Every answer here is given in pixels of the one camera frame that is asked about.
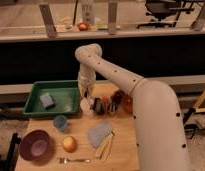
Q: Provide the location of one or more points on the red brown bowl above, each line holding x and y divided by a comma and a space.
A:
127, 104

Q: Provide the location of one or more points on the blue sponge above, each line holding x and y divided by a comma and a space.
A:
47, 100

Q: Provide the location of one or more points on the yellow apple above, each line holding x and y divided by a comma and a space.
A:
69, 144

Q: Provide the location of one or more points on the metal fork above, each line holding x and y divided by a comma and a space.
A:
66, 160

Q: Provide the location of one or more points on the blue plastic cup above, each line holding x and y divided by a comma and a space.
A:
60, 122

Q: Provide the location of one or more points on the green plastic tray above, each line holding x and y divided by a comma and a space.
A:
65, 94

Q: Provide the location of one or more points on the small metal cup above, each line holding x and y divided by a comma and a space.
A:
112, 108

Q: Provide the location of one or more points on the dark red pine cone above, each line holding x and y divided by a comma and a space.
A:
117, 96

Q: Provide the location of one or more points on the black tripod at right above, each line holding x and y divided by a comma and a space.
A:
195, 109

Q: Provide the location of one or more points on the black brush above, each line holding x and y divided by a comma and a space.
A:
98, 106

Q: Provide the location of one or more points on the white paper cup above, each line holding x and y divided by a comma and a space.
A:
86, 107

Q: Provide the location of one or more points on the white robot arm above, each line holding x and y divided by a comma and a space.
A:
160, 135

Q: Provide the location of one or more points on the purple bowl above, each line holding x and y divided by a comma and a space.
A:
34, 145

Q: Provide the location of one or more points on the black office chair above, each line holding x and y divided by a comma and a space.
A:
165, 12

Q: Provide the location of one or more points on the grey blue cloth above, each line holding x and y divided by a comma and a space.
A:
98, 133

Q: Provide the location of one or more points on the red apple on shelf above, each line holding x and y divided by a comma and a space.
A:
83, 26

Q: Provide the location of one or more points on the white orange gripper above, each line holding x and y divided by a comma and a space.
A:
86, 79

